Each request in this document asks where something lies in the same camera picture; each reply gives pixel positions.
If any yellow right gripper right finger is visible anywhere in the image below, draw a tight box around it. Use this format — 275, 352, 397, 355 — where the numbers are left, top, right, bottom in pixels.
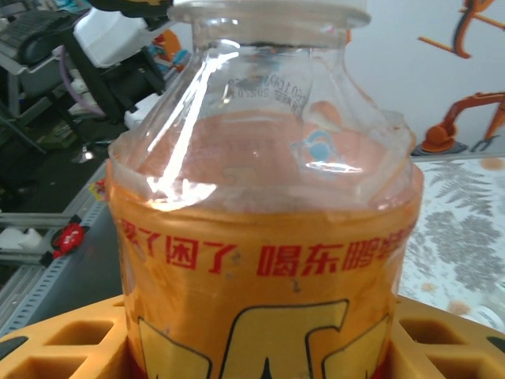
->
388, 298, 505, 379

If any white slotted cable duct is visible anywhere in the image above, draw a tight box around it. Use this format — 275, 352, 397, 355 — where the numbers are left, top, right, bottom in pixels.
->
0, 197, 111, 339

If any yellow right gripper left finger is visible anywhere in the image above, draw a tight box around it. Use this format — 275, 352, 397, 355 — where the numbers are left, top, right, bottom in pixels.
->
0, 302, 133, 379

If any small red toy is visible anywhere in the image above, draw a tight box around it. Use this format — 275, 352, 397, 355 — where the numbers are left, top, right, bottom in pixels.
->
50, 221, 87, 260

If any floral tablecloth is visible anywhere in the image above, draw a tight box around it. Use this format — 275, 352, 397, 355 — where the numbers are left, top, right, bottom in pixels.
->
394, 156, 505, 331

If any orange black claw wall sticker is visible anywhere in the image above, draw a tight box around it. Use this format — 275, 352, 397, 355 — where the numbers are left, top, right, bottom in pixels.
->
417, 0, 505, 60

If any aluminium frame rail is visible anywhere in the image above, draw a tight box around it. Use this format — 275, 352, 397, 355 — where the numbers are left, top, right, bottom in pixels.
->
0, 211, 94, 277

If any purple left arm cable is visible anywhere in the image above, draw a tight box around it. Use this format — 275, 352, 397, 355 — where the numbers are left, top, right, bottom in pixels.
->
58, 41, 107, 118

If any bottle with gold red label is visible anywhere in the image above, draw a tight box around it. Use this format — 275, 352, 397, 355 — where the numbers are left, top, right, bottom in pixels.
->
106, 0, 426, 379

